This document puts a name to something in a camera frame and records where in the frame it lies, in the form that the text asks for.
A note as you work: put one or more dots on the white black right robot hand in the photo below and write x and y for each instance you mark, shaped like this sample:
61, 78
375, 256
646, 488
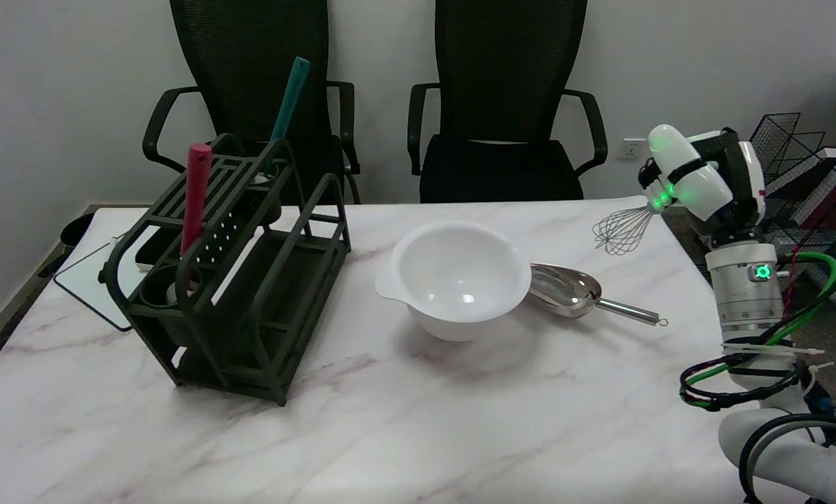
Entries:
698, 183

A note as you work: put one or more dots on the white plastic mixing bowl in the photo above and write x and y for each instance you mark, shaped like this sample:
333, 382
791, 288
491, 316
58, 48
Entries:
453, 276

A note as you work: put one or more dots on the stainless steel scoop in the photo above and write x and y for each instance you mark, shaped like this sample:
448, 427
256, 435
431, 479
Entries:
572, 288

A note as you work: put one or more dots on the black mesh office chair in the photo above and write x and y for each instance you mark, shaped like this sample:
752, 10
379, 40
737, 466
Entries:
250, 91
505, 126

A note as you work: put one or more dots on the dark green dish rack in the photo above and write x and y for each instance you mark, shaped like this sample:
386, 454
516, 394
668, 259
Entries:
236, 280

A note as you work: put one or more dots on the white cutting board black rim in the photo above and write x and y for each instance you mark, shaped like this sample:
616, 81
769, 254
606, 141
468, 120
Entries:
89, 276

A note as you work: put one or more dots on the black round object on floor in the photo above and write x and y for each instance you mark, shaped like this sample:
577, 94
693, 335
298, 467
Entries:
76, 229

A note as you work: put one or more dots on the white wall power outlet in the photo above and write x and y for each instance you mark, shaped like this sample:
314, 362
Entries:
630, 148

